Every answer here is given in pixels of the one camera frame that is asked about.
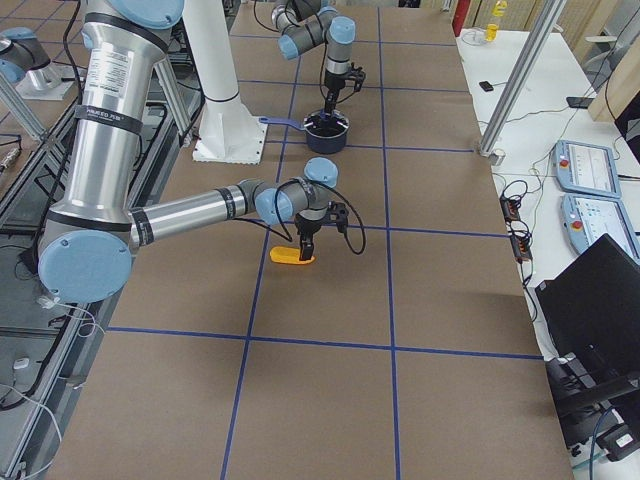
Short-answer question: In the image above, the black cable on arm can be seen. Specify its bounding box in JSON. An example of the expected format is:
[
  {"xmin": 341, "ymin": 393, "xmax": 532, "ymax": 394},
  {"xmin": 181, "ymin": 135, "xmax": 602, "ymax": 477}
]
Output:
[{"xmin": 234, "ymin": 180, "xmax": 368, "ymax": 256}]

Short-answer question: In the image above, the yellow corn cob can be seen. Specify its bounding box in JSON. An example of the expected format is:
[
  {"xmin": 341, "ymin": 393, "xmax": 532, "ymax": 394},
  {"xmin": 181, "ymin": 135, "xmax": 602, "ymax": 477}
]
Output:
[{"xmin": 269, "ymin": 246, "xmax": 316, "ymax": 265}]

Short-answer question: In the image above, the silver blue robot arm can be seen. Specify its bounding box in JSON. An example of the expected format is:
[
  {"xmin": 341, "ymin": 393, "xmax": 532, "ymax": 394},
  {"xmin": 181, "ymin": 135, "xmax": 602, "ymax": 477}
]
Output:
[
  {"xmin": 37, "ymin": 1, "xmax": 346, "ymax": 303},
  {"xmin": 271, "ymin": 1, "xmax": 366, "ymax": 118}
]

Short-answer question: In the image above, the yellow bottle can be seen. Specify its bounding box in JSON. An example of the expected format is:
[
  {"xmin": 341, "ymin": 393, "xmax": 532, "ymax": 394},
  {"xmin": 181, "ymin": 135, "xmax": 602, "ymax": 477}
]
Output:
[{"xmin": 484, "ymin": 0, "xmax": 508, "ymax": 42}]

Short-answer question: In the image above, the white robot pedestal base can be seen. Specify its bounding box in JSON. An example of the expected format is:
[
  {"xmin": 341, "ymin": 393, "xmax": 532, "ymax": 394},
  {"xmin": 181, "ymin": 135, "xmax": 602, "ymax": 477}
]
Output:
[{"xmin": 182, "ymin": 0, "xmax": 267, "ymax": 164}]

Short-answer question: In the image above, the black laptop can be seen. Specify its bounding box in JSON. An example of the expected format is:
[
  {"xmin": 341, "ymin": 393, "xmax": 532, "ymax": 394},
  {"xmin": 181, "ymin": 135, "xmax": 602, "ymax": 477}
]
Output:
[{"xmin": 535, "ymin": 234, "xmax": 639, "ymax": 374}]

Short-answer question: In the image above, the upper teach pendant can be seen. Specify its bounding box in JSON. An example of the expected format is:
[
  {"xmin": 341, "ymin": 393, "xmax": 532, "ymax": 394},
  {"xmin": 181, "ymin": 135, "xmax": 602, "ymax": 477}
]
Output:
[{"xmin": 550, "ymin": 140, "xmax": 621, "ymax": 198}]

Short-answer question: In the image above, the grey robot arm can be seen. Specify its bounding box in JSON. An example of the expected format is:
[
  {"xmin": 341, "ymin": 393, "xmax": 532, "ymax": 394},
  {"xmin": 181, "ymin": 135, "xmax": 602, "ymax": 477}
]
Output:
[{"xmin": 1, "ymin": 14, "xmax": 259, "ymax": 133}]

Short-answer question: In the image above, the black power strip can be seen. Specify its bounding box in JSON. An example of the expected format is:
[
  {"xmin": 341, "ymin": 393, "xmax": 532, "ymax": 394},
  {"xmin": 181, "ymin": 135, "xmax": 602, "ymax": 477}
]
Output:
[{"xmin": 500, "ymin": 195, "xmax": 533, "ymax": 264}]

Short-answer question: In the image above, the teach pendant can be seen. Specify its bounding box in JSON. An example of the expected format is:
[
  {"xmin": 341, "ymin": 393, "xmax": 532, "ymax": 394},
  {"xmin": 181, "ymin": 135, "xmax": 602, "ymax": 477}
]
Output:
[
  {"xmin": 550, "ymin": 140, "xmax": 621, "ymax": 198},
  {"xmin": 561, "ymin": 193, "xmax": 639, "ymax": 262}
]

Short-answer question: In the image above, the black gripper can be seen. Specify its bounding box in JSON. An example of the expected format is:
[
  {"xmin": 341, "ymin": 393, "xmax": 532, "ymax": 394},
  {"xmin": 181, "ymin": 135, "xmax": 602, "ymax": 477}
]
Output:
[
  {"xmin": 294, "ymin": 201, "xmax": 349, "ymax": 260},
  {"xmin": 322, "ymin": 64, "xmax": 366, "ymax": 119}
]

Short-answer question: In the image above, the aluminium frame post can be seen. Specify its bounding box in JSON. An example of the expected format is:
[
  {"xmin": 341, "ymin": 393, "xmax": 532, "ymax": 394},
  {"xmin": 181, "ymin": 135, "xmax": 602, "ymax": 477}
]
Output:
[{"xmin": 478, "ymin": 0, "xmax": 567, "ymax": 166}]

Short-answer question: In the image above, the blue saucepan with handle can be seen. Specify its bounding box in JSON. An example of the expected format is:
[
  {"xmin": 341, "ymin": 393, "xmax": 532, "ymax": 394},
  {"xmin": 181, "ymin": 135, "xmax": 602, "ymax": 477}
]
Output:
[{"xmin": 258, "ymin": 110, "xmax": 350, "ymax": 154}]

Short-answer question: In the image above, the lower teach pendant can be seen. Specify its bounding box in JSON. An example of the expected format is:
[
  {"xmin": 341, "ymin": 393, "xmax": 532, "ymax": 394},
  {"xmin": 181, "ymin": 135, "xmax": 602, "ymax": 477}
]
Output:
[{"xmin": 561, "ymin": 193, "xmax": 639, "ymax": 262}]

